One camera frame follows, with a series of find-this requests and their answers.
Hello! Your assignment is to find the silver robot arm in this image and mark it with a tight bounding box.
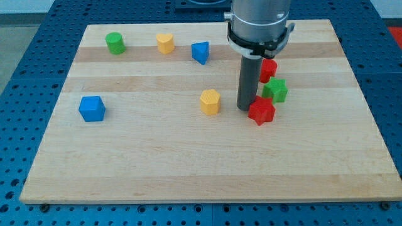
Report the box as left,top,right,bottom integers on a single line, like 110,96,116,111
225,0,295,60

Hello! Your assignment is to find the blue cube block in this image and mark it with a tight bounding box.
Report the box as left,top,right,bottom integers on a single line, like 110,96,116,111
79,96,106,122

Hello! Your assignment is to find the yellow hexagon block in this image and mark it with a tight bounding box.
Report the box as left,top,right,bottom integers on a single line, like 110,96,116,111
200,89,220,116

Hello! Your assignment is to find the wooden board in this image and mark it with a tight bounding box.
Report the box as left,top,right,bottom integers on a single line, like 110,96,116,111
19,19,401,204

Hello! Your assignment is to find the red star block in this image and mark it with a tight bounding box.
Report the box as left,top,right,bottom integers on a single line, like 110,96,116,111
248,95,276,126

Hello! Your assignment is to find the blue triangle block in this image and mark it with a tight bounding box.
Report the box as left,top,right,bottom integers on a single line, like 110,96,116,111
191,41,209,65

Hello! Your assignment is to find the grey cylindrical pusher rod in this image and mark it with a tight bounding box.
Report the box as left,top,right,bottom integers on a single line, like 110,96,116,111
237,56,262,111

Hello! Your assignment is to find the yellow heart block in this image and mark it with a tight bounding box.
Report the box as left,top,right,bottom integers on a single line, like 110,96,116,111
156,33,175,55

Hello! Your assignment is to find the green star block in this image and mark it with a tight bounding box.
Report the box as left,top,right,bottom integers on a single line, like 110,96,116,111
261,77,288,104

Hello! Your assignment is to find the red cylinder block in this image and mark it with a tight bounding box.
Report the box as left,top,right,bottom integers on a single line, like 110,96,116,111
259,59,278,83

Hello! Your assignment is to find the green cylinder block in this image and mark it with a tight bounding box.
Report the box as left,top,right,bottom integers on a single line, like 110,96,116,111
105,32,126,55

